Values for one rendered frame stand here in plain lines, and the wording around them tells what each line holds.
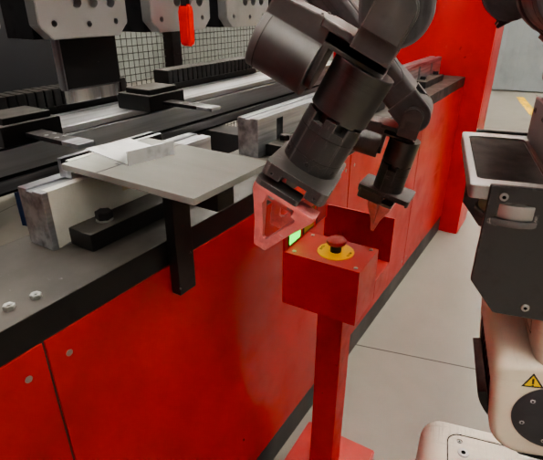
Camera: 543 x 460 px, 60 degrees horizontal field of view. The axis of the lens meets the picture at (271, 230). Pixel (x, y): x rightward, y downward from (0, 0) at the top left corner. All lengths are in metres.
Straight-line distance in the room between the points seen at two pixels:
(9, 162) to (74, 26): 0.37
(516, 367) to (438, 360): 1.25
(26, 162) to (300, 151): 0.71
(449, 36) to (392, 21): 2.33
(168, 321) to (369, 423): 0.97
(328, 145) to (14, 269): 0.51
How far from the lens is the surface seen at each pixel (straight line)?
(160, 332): 0.84
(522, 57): 8.14
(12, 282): 0.74
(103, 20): 0.79
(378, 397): 1.75
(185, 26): 0.87
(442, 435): 1.30
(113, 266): 0.72
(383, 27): 0.40
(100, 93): 0.84
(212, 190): 0.62
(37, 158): 1.07
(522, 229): 0.58
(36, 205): 0.79
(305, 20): 0.44
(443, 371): 1.91
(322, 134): 0.43
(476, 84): 2.71
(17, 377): 0.69
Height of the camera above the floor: 1.22
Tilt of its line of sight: 26 degrees down
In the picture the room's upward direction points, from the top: straight up
